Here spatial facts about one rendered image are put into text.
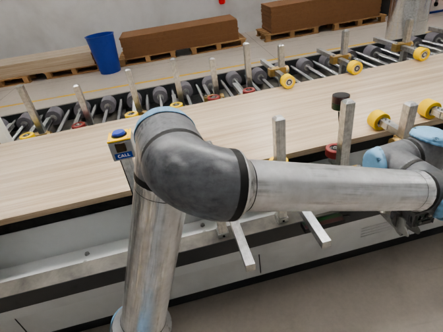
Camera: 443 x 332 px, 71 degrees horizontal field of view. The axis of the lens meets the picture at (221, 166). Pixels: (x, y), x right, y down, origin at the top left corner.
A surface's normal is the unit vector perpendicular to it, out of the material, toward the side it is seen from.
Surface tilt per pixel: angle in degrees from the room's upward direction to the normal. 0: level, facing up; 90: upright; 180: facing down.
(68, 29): 90
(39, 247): 90
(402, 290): 0
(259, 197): 83
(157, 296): 95
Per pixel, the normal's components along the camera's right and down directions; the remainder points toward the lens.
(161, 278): 0.54, 0.48
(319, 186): 0.40, -0.09
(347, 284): -0.13, -0.82
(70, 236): 0.21, 0.52
